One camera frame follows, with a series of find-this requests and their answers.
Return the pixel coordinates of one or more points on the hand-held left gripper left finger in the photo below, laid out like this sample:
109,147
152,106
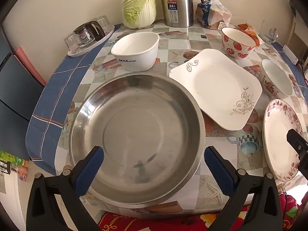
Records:
89,170

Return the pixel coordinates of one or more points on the pink board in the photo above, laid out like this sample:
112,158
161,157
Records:
28,65

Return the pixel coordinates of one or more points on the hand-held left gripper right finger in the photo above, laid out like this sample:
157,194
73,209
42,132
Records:
220,173

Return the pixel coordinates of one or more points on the cream wooden furniture frame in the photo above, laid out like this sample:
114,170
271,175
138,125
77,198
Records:
300,36

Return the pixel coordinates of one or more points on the white bowl with red flowers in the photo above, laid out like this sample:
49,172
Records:
276,77

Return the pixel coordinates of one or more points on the stainless steel thermos jug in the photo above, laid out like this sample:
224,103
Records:
178,4

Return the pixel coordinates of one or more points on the stainless steel basin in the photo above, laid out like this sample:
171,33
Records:
132,130

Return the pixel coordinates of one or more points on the white power strip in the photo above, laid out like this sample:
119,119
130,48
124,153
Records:
290,54

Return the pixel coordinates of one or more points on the white oval tray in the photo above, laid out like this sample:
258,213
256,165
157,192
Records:
96,44

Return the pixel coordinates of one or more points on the napa cabbage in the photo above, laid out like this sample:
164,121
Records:
139,4

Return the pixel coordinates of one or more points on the white square plate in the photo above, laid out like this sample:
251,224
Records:
216,86

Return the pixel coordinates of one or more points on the round pink floral plate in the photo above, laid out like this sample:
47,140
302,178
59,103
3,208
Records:
276,137

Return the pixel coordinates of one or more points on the white rectangular bowl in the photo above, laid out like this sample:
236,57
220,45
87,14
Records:
134,48

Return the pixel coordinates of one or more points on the red floral cloth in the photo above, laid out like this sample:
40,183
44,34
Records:
168,223

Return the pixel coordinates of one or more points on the checked printed tablecloth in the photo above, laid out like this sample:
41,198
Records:
166,60

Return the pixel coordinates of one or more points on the dark blue panel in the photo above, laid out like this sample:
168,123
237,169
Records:
16,89

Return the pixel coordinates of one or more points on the bagged sliced bread loaf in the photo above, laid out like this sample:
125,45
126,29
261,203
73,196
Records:
211,14

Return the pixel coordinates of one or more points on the orange snack packet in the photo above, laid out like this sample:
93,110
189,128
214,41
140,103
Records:
253,37
244,26

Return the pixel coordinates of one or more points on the strawberry print bowl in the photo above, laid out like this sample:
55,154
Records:
238,37

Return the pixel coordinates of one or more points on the clear glass mug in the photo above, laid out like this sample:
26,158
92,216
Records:
266,32

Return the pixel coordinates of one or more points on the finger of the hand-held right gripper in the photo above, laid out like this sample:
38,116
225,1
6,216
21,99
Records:
297,140

